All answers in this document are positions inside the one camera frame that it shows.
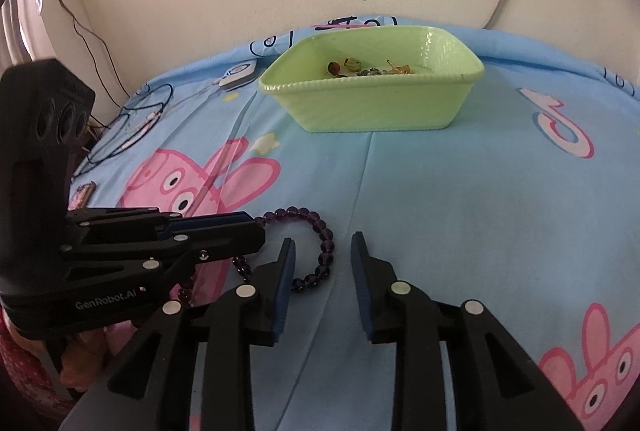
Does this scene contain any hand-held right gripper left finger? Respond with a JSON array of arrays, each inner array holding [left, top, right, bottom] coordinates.
[[107, 237, 297, 431]]

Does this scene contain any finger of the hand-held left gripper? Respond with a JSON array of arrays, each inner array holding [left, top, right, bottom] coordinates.
[[66, 206, 256, 243], [61, 221, 267, 298]]

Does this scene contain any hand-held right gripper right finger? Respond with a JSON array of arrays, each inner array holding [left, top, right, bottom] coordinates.
[[349, 231, 585, 431]]

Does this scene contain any purple bead bracelet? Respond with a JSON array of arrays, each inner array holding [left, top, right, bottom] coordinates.
[[177, 206, 334, 308]]

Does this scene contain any green plastic basin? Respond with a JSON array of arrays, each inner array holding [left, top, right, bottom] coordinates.
[[257, 25, 485, 134]]

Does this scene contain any heap of mixed jewelry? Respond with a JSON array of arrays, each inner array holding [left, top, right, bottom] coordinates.
[[325, 56, 415, 78]]

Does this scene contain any smartphone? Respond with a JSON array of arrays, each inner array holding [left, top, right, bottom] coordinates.
[[70, 180, 97, 210]]

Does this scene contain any white charger device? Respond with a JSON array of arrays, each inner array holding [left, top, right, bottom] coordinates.
[[218, 60, 259, 92]]

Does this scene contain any red dotted clothing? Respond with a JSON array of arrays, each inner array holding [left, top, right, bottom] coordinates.
[[0, 308, 63, 414]]

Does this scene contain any black cable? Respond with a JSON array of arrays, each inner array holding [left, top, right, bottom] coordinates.
[[74, 83, 174, 178]]

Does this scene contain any white charging cable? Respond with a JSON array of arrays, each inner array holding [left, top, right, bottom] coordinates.
[[120, 80, 223, 152]]

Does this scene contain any thin wall cable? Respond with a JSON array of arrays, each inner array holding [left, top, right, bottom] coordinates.
[[36, 0, 132, 103]]

